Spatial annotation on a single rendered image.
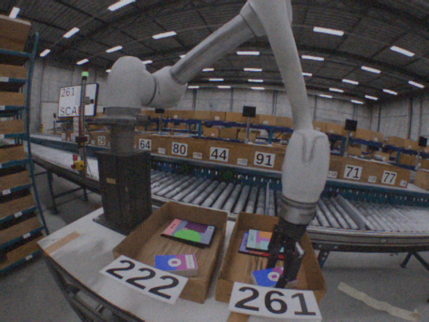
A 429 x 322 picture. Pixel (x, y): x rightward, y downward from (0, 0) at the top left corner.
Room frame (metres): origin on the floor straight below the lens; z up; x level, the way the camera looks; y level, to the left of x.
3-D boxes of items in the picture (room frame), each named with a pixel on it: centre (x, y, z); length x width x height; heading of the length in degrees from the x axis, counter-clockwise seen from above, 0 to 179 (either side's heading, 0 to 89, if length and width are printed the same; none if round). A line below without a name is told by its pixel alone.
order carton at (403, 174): (1.11, -1.64, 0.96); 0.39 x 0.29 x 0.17; 74
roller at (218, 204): (1.10, -0.08, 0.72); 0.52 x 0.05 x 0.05; 163
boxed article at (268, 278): (0.35, -0.21, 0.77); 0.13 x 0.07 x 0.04; 98
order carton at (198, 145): (1.67, 0.23, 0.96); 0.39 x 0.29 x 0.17; 73
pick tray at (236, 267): (0.44, -0.21, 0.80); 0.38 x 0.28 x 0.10; 166
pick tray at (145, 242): (0.49, 0.10, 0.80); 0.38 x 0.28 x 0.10; 169
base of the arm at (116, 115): (0.66, 0.38, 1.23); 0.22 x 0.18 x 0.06; 84
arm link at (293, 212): (0.35, -0.21, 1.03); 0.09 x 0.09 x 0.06
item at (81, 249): (0.49, 0.13, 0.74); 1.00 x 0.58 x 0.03; 77
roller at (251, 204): (1.05, -0.27, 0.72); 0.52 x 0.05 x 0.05; 163
